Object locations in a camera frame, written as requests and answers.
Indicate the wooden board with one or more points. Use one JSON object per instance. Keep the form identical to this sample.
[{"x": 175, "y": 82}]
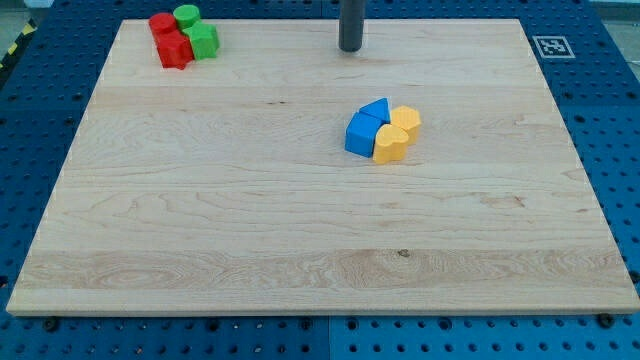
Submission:
[{"x": 224, "y": 189}]

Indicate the black bolt right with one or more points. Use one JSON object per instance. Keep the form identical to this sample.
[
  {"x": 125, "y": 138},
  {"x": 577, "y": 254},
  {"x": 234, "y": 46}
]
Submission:
[{"x": 605, "y": 320}]

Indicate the black bolt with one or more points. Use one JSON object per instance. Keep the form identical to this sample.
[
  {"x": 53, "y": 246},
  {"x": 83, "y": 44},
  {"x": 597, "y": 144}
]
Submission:
[
  {"x": 605, "y": 320},
  {"x": 50, "y": 324}
]

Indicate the blue triangular block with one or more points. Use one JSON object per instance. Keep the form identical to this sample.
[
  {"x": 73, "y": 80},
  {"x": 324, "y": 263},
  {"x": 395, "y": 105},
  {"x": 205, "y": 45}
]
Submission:
[{"x": 378, "y": 109}]

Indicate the yellow heart block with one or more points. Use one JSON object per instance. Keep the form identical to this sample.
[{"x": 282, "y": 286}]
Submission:
[{"x": 391, "y": 144}]

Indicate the red cylinder block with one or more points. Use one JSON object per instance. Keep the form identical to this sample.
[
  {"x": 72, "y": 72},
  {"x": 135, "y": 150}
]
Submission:
[{"x": 162, "y": 23}]

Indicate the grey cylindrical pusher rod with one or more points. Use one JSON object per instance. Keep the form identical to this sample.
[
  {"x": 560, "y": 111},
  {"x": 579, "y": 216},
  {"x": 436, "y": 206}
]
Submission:
[{"x": 351, "y": 25}]

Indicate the green star block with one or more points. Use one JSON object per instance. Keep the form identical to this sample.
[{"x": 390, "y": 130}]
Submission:
[{"x": 204, "y": 40}]

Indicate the white fiducial marker tag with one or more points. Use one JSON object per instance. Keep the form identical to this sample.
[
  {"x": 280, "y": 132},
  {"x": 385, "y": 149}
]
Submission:
[{"x": 553, "y": 47}]

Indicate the red star block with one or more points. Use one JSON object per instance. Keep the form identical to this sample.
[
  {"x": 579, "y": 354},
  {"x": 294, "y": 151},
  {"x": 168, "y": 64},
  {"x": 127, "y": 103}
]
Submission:
[{"x": 174, "y": 49}]

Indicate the green cylinder block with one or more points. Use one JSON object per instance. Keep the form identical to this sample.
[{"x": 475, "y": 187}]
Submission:
[{"x": 186, "y": 15}]

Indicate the black bolt left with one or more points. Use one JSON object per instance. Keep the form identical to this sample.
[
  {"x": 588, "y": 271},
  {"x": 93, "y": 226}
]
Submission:
[{"x": 50, "y": 324}]

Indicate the blue cube block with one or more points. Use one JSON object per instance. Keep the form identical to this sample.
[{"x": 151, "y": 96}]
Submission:
[{"x": 360, "y": 134}]

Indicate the yellow hexagon block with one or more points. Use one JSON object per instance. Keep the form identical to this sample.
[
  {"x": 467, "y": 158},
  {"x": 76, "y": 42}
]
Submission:
[{"x": 408, "y": 119}]

